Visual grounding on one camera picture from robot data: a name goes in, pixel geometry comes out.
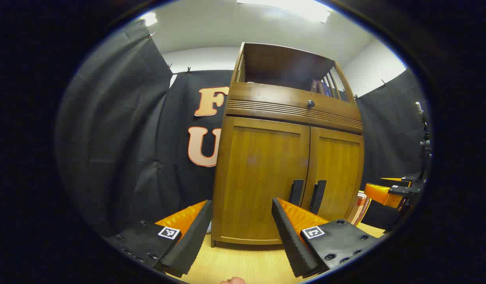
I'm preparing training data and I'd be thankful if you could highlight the black backdrop cloth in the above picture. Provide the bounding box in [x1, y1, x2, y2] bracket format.
[56, 20, 431, 237]

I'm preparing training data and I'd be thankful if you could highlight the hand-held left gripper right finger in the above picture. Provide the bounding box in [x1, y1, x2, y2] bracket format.
[271, 198, 379, 278]

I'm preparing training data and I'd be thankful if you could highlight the wooden cabinet drawer with knob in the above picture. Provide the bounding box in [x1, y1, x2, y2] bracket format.
[226, 82, 364, 133]

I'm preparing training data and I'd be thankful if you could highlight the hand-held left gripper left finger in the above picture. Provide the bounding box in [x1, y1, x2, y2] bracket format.
[105, 200, 213, 277]

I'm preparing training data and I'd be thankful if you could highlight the wooden shoe cabinet door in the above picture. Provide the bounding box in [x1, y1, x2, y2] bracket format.
[212, 116, 310, 246]
[300, 126, 365, 223]

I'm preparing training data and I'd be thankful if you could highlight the ceiling light panel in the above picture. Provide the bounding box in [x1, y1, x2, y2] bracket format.
[237, 0, 331, 23]

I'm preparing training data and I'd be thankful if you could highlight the wooden double-door shoe cabinet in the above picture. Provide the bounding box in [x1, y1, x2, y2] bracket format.
[211, 42, 365, 250]

